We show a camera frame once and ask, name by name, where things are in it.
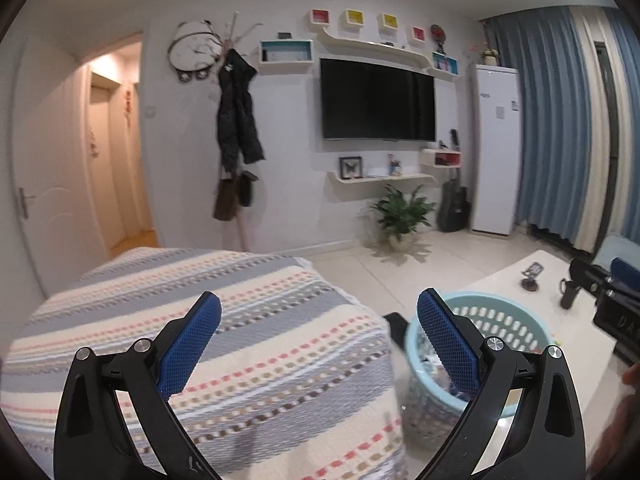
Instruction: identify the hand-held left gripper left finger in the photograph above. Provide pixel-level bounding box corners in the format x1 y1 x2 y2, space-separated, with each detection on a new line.
53 290 223 480

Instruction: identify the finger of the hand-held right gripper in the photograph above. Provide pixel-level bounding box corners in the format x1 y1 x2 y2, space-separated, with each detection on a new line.
611 257 640 288
570 259 621 298

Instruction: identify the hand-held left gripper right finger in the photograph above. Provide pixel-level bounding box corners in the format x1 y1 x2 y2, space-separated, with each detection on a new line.
415 287 586 480

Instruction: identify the teal plastic mesh basket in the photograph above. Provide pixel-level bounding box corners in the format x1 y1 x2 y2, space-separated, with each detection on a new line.
402 292 551 448

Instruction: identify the person's right hand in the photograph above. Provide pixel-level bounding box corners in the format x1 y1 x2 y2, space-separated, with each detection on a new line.
590 367 640 480

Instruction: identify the light blue sofa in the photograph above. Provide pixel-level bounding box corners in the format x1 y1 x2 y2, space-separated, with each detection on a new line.
594 232 640 272

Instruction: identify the black mug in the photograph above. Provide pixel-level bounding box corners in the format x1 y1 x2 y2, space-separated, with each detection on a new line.
559 279 582 311

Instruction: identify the white coffee table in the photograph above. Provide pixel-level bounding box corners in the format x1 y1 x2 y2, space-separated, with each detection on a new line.
452 249 618 480

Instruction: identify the black phone stand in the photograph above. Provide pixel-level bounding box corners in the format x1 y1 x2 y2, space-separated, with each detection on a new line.
520 261 546 292

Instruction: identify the striped woven blanket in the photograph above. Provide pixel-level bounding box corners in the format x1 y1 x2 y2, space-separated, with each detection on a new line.
0 246 408 480

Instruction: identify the white coat rack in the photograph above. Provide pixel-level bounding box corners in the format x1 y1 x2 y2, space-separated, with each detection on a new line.
210 10 263 253

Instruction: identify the black guitar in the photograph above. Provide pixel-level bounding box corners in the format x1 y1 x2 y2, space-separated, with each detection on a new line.
437 165 471 233

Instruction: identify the green potted plant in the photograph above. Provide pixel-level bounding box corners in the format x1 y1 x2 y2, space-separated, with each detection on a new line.
362 185 436 251

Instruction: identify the brown hanging bag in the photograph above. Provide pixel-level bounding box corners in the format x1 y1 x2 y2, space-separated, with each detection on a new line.
212 172 241 222

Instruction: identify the white standing air conditioner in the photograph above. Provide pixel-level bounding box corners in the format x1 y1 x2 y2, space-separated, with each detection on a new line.
470 63 520 237

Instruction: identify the blue white curtain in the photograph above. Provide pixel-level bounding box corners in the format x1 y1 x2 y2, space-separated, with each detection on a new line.
480 5 640 256

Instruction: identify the black hanging bag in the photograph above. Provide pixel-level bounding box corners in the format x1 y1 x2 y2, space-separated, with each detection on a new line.
237 170 258 207

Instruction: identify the hallway door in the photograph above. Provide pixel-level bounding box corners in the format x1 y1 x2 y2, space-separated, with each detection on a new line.
107 85 151 242

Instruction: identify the short curved white shelf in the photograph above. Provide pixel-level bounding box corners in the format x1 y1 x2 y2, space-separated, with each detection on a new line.
327 171 435 193

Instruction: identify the white red box shelf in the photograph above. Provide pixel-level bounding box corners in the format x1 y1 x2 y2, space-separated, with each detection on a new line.
420 147 461 168

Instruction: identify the white door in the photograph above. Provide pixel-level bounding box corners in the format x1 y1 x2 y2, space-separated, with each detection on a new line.
12 35 108 301

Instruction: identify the black coat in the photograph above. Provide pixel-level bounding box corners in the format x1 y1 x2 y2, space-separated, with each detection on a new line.
216 49 265 171

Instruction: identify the flower vase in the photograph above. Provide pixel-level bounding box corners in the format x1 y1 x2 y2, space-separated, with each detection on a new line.
470 42 500 67

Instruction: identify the black flat television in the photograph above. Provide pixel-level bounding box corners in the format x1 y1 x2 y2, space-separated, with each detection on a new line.
320 57 436 142

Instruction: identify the small teal box shelf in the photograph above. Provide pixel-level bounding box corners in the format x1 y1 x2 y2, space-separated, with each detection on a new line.
432 51 458 75

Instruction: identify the long curved white shelf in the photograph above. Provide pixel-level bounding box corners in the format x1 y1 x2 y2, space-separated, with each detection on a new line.
320 27 458 81

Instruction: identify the silver door handle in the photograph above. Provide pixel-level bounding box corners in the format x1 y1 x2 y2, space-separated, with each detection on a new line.
17 186 36 220

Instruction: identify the panda wall clock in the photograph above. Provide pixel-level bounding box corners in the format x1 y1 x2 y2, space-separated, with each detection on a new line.
167 20 223 83

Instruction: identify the teal box wall shelf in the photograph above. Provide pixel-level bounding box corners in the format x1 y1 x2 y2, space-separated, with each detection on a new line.
259 39 313 73

